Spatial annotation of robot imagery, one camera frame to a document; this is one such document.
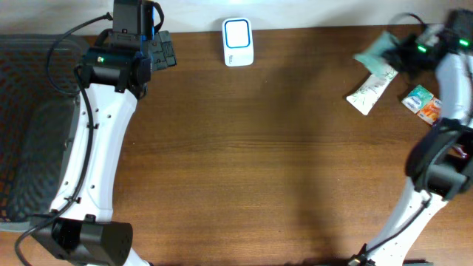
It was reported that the white cream tube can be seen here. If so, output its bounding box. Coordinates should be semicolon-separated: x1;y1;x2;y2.
346;70;398;116

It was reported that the grey plastic basket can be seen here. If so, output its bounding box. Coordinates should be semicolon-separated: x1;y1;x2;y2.
1;35;89;233

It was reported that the red purple tissue pack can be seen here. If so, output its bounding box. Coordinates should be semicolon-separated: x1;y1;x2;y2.
452;144;469;159

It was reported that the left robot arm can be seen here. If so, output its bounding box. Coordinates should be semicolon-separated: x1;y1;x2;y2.
27;1;177;265

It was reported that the orange small tissue pack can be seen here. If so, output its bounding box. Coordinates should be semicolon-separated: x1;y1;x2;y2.
417;98;442;125

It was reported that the teal wet wipes pack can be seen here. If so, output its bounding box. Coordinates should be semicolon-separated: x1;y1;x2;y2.
353;31;397;78

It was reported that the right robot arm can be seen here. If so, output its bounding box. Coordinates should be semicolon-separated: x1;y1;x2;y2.
347;8;472;265

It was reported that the green small tissue pack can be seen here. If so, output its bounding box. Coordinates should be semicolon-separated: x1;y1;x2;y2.
401;85;434;114

